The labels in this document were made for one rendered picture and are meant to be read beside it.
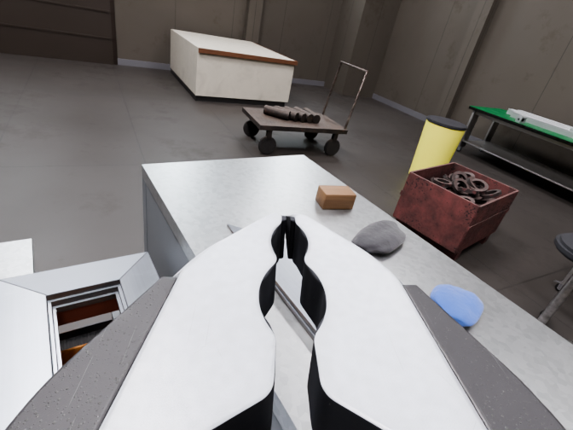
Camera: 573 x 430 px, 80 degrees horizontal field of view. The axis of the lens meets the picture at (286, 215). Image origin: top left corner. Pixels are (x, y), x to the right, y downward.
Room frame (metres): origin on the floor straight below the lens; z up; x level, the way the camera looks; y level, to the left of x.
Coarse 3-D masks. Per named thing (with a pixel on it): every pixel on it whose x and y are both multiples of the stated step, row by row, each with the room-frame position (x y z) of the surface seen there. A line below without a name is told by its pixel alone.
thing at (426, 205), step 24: (432, 168) 3.09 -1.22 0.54; (456, 168) 3.36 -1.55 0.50; (408, 192) 2.79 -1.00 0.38; (432, 192) 2.65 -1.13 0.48; (456, 192) 2.79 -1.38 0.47; (480, 192) 2.82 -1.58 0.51; (504, 192) 3.01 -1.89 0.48; (408, 216) 2.73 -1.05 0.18; (432, 216) 2.60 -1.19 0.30; (456, 216) 2.48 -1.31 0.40; (480, 216) 2.47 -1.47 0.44; (432, 240) 2.54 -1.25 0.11; (456, 240) 2.42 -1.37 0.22; (480, 240) 2.87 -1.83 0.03
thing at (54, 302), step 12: (84, 288) 0.58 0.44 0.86; (96, 288) 0.60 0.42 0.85; (108, 288) 0.61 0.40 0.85; (120, 288) 0.62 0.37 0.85; (48, 300) 0.54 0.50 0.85; (60, 300) 0.55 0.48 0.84; (72, 300) 0.56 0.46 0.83; (84, 300) 0.57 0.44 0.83; (96, 300) 0.59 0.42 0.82; (120, 300) 0.59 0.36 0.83; (48, 312) 0.51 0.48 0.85; (120, 312) 0.56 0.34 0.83; (60, 348) 0.44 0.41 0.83; (60, 360) 0.41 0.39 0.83
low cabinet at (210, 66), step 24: (192, 48) 5.92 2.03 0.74; (216, 48) 5.99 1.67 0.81; (240, 48) 6.72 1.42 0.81; (264, 48) 7.60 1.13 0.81; (192, 72) 5.87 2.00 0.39; (216, 72) 5.80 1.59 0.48; (240, 72) 6.03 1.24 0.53; (264, 72) 6.26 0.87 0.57; (288, 72) 6.50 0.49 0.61; (192, 96) 5.85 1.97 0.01; (216, 96) 5.82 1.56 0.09; (240, 96) 6.05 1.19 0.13; (264, 96) 6.30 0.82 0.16; (288, 96) 6.56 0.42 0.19
